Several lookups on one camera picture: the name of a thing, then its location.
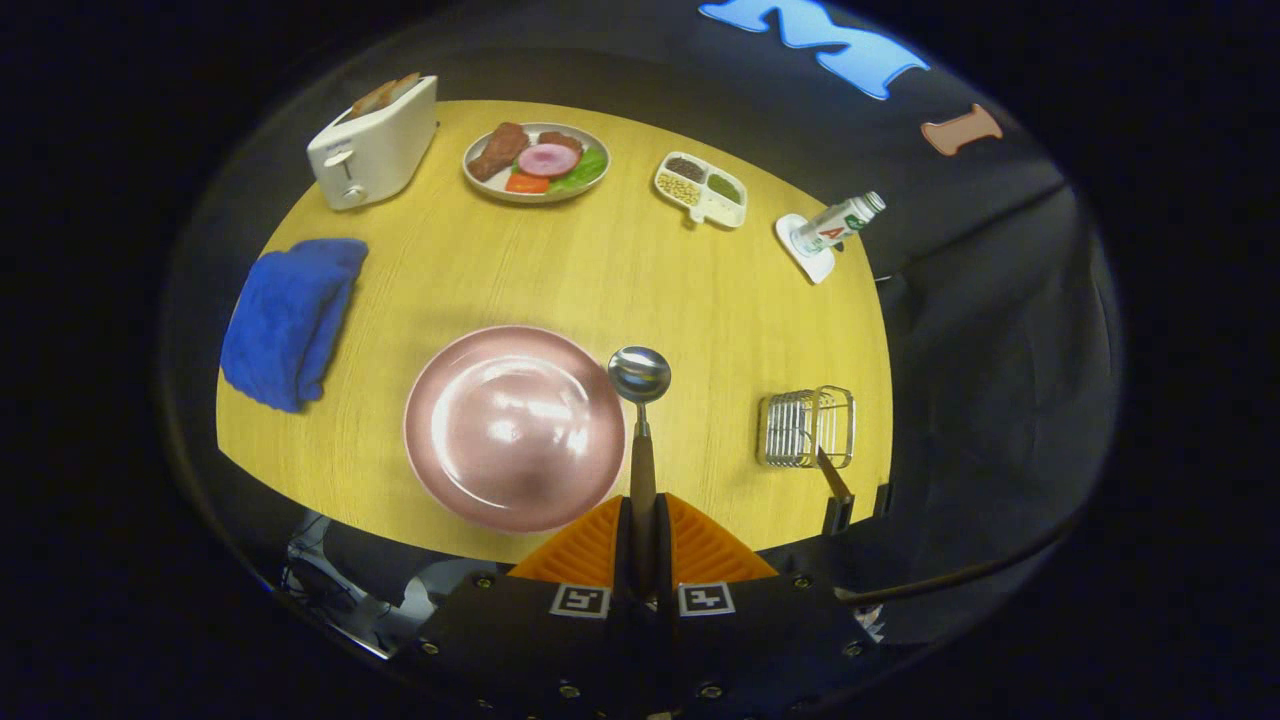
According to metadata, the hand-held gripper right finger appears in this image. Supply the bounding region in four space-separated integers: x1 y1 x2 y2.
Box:
645 492 886 720

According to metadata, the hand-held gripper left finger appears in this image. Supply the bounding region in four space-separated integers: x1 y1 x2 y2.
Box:
390 493 641 720

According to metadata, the silver fork with brown handle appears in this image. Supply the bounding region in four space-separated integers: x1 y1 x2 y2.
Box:
812 443 855 503

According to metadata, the silver spoon with brown handle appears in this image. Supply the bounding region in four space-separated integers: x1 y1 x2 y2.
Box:
607 346 673 591

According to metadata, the pink round plate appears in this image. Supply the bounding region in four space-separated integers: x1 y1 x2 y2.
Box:
404 325 629 534

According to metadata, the white square coaster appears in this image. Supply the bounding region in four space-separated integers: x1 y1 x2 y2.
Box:
775 213 837 285

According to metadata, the white divided bean dish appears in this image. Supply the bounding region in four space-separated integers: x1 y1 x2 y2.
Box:
654 151 749 229

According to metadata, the small white labelled bottle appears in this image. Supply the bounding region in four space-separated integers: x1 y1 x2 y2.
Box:
792 191 887 256

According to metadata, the green lettuce leaf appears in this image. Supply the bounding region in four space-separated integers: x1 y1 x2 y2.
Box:
548 147 609 193

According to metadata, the white food plate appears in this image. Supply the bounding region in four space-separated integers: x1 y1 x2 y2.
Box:
462 121 612 205

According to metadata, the pink ham slice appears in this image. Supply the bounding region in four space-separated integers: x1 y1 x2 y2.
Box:
517 143 581 178

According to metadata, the blue towel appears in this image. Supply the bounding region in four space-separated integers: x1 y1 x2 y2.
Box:
220 237 369 414

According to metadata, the large brown meat piece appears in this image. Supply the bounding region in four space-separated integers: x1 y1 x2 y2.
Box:
467 122 531 182

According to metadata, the white toaster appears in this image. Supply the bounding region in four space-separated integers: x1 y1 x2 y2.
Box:
306 74 440 211

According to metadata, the metal wire rack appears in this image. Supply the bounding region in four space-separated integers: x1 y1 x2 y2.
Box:
757 385 857 470

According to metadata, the thick black cable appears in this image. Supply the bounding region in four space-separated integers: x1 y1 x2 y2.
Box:
835 505 1089 604

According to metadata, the tangle of thin black cables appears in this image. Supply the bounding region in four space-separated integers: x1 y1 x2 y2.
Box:
283 512 401 641

